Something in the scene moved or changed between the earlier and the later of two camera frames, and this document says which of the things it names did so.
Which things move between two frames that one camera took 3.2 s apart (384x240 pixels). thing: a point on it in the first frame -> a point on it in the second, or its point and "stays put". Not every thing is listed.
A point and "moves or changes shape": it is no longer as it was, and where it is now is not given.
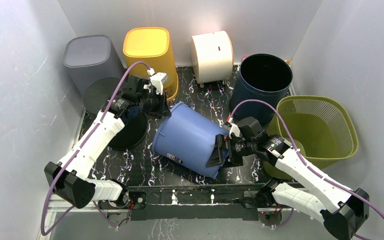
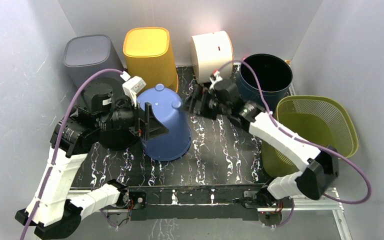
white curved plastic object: (213, 56) stays put
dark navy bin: (261, 77) stays put
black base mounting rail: (195, 202) stays put
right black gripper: (225, 147) -> (204, 105)
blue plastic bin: (185, 137) moves or changes shape
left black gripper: (163, 110) -> (145, 120)
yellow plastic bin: (151, 45) stays put
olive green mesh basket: (319, 129) stays put
